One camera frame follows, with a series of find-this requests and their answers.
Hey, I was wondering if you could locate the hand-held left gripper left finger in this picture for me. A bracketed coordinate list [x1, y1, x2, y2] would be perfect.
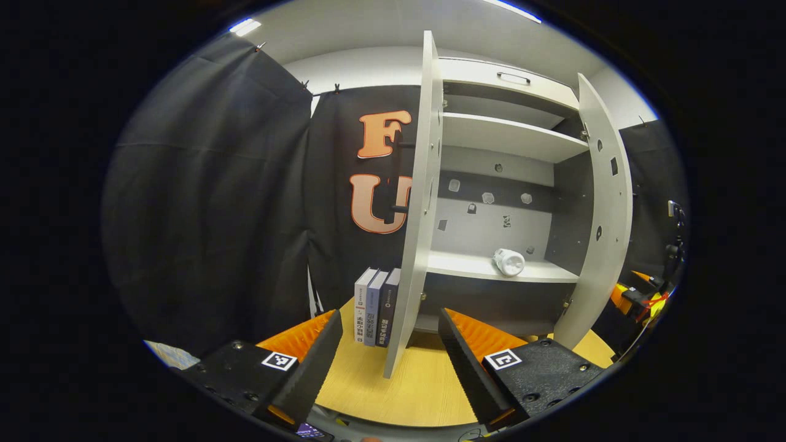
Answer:
[178, 309, 343, 430]

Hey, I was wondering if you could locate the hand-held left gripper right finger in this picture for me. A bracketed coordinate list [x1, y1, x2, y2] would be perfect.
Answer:
[437, 307, 609, 430]

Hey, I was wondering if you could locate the white green label drink bottle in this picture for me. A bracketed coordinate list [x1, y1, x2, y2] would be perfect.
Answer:
[493, 248, 526, 277]

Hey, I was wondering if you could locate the white spine book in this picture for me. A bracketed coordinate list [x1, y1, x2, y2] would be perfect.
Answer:
[354, 267, 379, 343]

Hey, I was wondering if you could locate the grey blue spine book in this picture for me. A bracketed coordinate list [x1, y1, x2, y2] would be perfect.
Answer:
[364, 270, 389, 347]

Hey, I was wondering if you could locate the white cabinet body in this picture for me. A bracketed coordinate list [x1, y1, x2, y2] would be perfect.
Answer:
[418, 56, 593, 336]

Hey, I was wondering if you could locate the blue white patterned cloth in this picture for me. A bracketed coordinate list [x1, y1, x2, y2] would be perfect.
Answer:
[144, 341, 201, 370]

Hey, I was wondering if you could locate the white cabinet flap door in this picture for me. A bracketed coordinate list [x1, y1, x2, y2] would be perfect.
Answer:
[439, 57, 581, 112]

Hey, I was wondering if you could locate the black left door handle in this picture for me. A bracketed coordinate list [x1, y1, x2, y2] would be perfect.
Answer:
[391, 140, 419, 215]

